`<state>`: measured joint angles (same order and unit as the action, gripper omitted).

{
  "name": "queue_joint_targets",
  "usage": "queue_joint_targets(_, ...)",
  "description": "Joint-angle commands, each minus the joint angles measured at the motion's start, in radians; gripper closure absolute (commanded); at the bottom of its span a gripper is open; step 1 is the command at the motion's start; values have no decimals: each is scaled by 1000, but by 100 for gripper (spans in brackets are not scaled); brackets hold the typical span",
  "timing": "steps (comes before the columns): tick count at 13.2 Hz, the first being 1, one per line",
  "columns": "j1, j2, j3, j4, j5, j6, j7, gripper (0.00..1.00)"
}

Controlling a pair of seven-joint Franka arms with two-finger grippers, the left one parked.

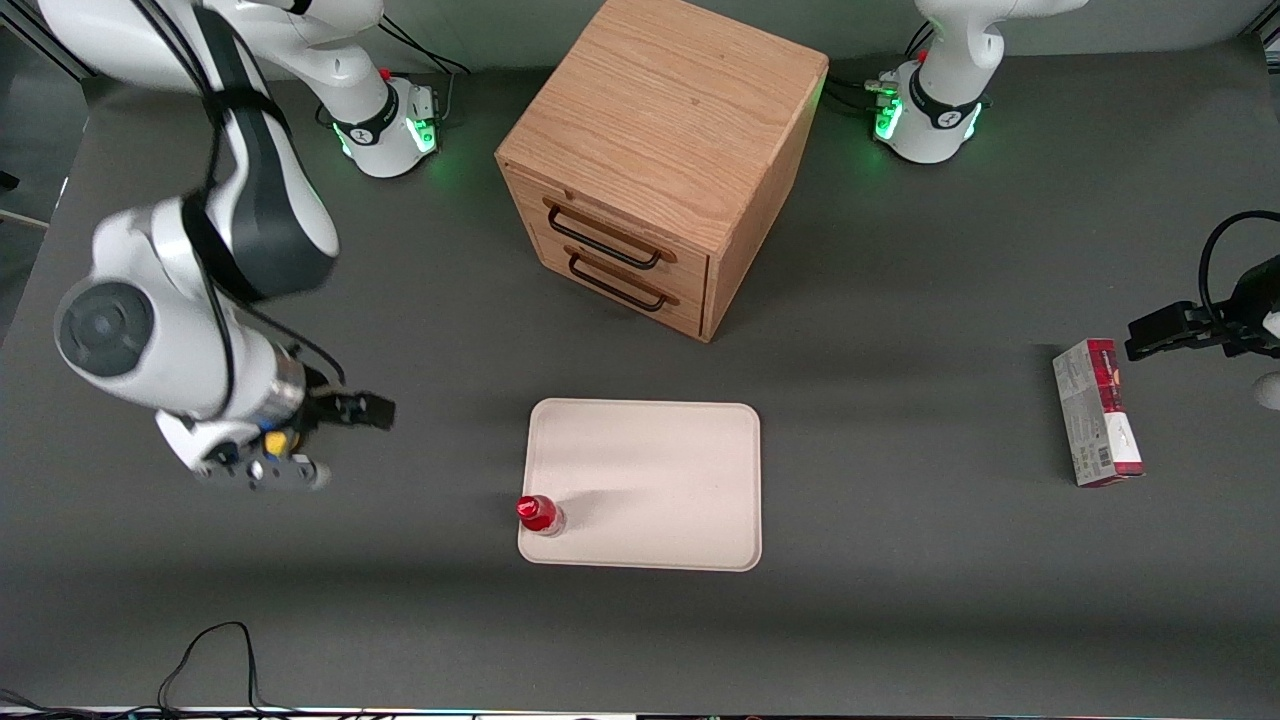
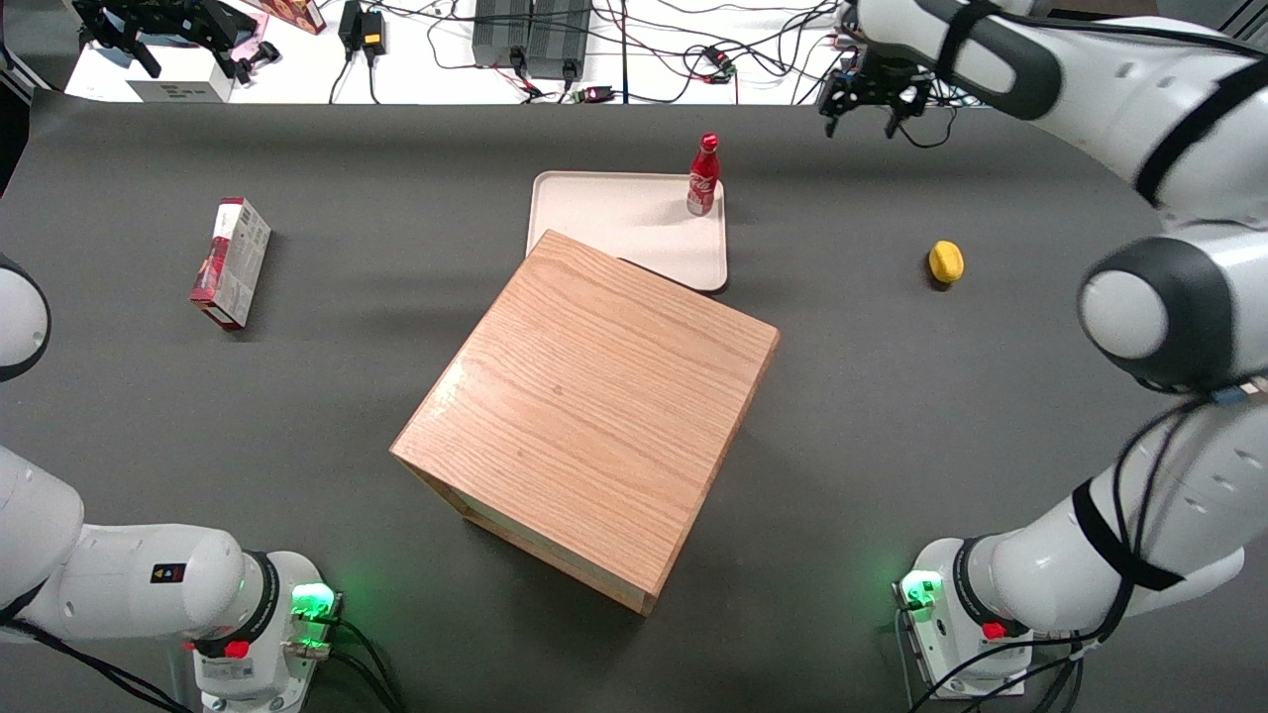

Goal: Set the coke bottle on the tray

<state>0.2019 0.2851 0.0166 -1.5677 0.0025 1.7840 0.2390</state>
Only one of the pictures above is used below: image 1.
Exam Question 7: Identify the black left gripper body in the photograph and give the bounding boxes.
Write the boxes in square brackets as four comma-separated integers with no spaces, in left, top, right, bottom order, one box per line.
[1215,255,1280,339]

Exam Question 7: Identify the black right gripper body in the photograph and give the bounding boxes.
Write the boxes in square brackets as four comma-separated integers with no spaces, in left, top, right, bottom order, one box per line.
[295,370,349,429]

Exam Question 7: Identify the red coke bottle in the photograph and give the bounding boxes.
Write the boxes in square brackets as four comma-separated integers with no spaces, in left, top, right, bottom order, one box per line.
[515,494,567,538]

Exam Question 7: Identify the cream plastic tray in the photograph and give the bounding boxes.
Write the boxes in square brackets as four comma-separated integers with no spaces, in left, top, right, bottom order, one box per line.
[517,398,763,573]

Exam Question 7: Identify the red and grey carton box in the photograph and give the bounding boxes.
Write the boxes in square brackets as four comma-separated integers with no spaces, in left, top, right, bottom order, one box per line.
[1052,338,1146,489]

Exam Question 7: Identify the wooden drawer front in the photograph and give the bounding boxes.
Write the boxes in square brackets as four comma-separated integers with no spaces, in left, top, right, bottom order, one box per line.
[500,165,711,301]
[522,215,709,341]

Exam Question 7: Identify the dark grey table mat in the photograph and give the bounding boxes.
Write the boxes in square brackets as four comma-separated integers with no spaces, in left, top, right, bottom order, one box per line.
[0,35,1280,716]

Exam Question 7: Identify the wooden drawer cabinet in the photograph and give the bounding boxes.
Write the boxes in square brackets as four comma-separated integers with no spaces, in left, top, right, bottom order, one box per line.
[495,0,830,344]

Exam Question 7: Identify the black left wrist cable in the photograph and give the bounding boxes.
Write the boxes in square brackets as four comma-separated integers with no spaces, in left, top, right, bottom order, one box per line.
[1198,210,1280,323]

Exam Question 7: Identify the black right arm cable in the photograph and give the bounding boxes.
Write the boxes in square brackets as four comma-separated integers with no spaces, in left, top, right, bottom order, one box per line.
[130,0,346,401]

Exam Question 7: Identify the black looped floor cable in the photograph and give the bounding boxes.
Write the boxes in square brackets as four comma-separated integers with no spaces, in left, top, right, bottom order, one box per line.
[158,621,269,715]

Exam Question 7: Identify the black drawer handle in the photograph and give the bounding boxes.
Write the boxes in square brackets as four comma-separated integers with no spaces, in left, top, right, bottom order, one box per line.
[563,245,681,313]
[543,197,679,271]

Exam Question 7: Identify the black right base cables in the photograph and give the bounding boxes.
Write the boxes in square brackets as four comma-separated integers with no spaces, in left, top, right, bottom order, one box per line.
[375,15,476,126]

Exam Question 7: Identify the black base cables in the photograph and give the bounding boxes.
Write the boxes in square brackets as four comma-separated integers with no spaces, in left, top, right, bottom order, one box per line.
[375,15,476,126]
[825,25,936,116]

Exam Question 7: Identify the black left base cables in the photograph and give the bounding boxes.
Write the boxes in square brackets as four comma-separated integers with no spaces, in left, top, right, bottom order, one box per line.
[825,25,936,116]

